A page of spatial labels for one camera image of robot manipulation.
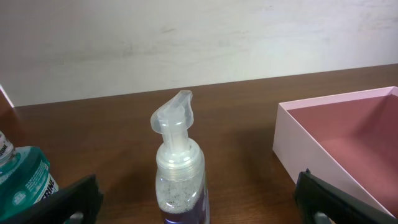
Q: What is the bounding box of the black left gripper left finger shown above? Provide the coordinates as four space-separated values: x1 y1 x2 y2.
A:
1 174 103 224

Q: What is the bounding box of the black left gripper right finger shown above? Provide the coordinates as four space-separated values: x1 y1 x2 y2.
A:
294 170 397 224

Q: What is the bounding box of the teal mouthwash bottle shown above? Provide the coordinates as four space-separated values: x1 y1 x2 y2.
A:
1 133 58 220

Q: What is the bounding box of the clear foam soap pump bottle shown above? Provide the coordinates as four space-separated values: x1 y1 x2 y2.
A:
150 90 210 224

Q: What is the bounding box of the pink cardboard box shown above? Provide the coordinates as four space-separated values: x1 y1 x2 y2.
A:
272 86 397 217

